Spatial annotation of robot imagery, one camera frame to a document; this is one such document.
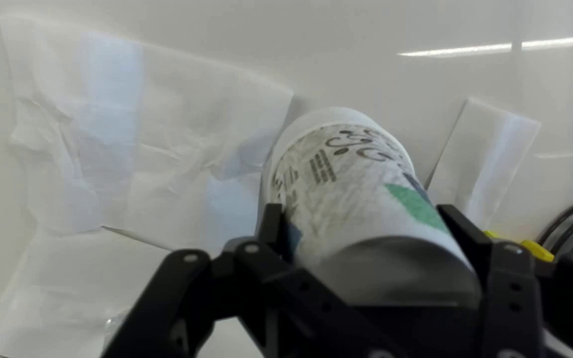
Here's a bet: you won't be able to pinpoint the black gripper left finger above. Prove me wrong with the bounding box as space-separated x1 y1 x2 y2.
100 202 395 358

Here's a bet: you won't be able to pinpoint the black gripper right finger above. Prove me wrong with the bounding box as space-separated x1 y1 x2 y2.
436 204 550 358

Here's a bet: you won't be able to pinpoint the patterned paper cups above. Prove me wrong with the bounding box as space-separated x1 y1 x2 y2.
257 106 486 311

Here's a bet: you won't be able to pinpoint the small yellow item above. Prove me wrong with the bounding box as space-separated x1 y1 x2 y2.
482 228 558 267

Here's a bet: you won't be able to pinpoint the small white paper piece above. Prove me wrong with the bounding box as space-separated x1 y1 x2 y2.
424 96 544 236

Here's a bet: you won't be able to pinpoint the crumpled white paper napkin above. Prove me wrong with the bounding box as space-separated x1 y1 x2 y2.
0 13 297 358

